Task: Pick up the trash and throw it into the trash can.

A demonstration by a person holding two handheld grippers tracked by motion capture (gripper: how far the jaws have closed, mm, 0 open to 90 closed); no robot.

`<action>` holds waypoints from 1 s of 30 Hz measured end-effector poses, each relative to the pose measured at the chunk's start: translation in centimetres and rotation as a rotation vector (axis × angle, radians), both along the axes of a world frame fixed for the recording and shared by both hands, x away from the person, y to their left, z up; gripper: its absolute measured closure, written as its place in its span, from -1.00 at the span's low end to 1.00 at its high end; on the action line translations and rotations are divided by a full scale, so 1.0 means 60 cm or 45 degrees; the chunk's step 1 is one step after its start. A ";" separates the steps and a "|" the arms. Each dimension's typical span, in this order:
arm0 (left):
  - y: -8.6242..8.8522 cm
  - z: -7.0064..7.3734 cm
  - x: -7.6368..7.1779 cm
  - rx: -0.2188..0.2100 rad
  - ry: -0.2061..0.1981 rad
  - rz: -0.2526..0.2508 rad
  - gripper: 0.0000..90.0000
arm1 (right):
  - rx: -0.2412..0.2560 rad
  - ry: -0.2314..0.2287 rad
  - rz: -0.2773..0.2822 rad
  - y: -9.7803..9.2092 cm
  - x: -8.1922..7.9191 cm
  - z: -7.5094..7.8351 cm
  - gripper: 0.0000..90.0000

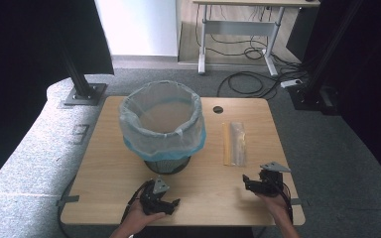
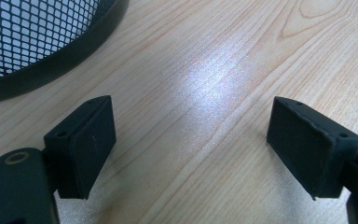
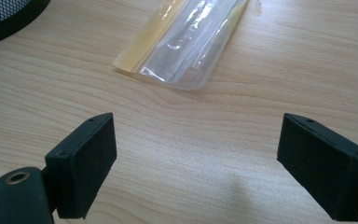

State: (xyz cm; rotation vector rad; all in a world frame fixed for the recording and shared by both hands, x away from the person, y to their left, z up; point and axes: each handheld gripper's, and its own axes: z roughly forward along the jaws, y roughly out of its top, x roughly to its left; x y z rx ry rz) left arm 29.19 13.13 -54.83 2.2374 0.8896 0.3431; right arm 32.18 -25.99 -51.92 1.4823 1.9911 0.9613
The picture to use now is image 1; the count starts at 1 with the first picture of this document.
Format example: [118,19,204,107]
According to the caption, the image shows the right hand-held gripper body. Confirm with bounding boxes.
[253,161,293,199]

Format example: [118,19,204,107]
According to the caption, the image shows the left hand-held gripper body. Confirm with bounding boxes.
[139,176,177,216]

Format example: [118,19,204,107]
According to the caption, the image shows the dark mesh wastebasket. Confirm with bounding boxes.
[143,155,192,176]

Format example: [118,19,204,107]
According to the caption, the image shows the clear plastic packet yellow strip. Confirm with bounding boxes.
[221,121,248,168]

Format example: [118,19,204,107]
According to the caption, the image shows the bin with blue bag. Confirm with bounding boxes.
[118,79,207,163]

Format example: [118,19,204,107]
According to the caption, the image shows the person's left hand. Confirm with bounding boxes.
[122,199,167,232]

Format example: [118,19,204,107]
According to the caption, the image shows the person's right hand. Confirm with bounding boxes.
[256,192,292,222]

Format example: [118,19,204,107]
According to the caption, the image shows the black metal stand with block base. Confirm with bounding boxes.
[286,0,365,116]

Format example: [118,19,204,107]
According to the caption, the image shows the grey floor socket cover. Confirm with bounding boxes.
[69,123,90,146]

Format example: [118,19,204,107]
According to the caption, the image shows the white power strip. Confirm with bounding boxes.
[280,78,304,89]

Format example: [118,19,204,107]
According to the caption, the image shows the black curtain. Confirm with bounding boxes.
[0,0,115,193]
[311,0,381,181]

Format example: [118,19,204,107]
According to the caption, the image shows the dark box under desk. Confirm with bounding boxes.
[285,6,319,63]

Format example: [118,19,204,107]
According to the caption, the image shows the white panel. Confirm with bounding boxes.
[93,0,181,58]

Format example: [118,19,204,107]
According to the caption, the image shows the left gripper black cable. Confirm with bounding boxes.
[120,178,155,226]

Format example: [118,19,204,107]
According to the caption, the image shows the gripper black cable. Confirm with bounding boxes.
[120,178,155,226]
[278,179,295,223]

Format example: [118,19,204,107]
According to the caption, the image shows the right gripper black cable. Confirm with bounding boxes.
[278,179,295,223]

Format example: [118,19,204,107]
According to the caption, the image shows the black floor cables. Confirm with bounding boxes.
[194,4,312,102]

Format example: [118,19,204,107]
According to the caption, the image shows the black metal stand with base plate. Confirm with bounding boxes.
[59,39,108,107]

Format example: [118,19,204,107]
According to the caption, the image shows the white frame wooden desk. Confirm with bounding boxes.
[192,0,321,77]

